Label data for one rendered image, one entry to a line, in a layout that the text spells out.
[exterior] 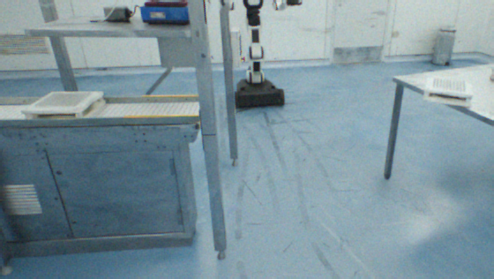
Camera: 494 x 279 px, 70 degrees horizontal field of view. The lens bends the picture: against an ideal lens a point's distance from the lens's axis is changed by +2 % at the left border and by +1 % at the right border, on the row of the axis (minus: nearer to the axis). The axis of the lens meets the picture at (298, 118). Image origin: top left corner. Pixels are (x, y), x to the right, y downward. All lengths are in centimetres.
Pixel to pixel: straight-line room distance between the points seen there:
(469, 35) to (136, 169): 613
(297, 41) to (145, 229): 410
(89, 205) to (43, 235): 32
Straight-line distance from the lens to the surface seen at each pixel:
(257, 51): 386
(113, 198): 209
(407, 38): 633
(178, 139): 175
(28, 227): 238
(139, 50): 557
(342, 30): 579
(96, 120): 182
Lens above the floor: 151
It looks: 24 degrees down
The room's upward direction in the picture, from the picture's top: 1 degrees clockwise
